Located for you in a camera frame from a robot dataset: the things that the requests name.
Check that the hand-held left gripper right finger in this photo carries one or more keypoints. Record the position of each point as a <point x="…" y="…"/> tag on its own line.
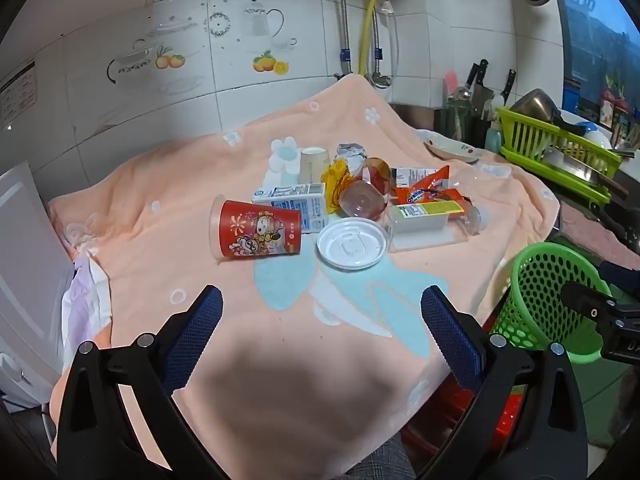
<point x="450" y="332"/>

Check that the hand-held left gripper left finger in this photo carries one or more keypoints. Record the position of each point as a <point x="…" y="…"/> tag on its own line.
<point x="197" y="330"/>

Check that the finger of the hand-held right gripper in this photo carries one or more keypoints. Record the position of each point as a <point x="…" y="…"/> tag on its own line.
<point x="620" y="272"/>
<point x="582" y="297"/>

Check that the green perforated plastic basket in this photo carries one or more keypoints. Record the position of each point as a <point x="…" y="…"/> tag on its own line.
<point x="540" y="285"/>

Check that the clear plastic bottle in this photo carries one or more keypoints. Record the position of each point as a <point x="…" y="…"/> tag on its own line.
<point x="475" y="220"/>

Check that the red printed paper cup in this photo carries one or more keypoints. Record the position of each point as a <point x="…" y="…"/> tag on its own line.
<point x="255" y="230"/>

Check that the clear box with yellow label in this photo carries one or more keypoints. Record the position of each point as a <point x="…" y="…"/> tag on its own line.
<point x="415" y="222"/>

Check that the white round plastic lid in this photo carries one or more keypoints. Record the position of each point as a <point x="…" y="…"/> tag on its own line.
<point x="352" y="245"/>

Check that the orange snack packet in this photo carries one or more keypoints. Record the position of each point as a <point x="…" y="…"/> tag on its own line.
<point x="422" y="192"/>

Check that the clear reddish plastic cup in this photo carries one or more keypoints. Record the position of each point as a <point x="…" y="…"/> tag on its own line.
<point x="362" y="200"/>
<point x="377" y="175"/>

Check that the white printed small packet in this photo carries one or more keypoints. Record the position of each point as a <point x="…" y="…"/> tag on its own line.
<point x="410" y="175"/>

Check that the white blue milk carton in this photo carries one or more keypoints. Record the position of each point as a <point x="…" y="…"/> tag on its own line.
<point x="300" y="200"/>

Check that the yellow snack packet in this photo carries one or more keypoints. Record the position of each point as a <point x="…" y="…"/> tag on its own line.
<point x="334" y="180"/>

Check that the plain beige paper cup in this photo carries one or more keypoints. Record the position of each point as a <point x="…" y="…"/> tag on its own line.
<point x="312" y="165"/>

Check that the silver foil wrapper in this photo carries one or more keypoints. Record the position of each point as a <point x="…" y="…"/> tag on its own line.
<point x="350" y="152"/>

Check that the pink textured mat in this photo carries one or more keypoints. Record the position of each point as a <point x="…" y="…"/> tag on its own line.
<point x="595" y="240"/>

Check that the peach floral blanket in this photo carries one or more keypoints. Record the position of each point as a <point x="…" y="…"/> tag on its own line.
<point x="200" y="270"/>

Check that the red plastic stool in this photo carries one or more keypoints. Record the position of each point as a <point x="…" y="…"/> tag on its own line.
<point x="505" y="415"/>

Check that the white plastic bag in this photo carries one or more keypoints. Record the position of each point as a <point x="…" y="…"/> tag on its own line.
<point x="85" y="300"/>

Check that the white bowl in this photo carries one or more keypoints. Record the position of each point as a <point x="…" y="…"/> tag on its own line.
<point x="597" y="137"/>

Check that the person's plaid trouser leg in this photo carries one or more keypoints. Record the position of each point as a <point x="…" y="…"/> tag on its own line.
<point x="380" y="460"/>

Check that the green plastic dish rack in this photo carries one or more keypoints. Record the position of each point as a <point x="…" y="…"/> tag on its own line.
<point x="525" y="130"/>

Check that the white floral plate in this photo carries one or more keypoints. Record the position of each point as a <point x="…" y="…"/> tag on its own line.
<point x="452" y="150"/>

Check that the white cabinet door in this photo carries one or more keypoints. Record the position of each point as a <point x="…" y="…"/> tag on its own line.
<point x="25" y="270"/>

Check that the teal plastic bottle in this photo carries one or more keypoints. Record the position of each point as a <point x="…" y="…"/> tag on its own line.
<point x="494" y="137"/>

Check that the glass utensil jar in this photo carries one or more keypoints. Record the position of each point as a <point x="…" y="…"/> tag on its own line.
<point x="460" y="115"/>

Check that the pink brush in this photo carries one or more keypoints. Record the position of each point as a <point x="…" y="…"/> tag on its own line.
<point x="451" y="82"/>

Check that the metal tap valve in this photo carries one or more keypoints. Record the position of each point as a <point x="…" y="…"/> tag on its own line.
<point x="379" y="79"/>

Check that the clear thin tube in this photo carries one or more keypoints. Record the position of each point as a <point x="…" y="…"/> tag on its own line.
<point x="392" y="35"/>

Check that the fruit and tableware wall sticker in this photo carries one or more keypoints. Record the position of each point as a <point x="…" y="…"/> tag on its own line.
<point x="170" y="60"/>

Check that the white printed wall label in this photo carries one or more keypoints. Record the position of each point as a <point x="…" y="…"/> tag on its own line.
<point x="17" y="95"/>

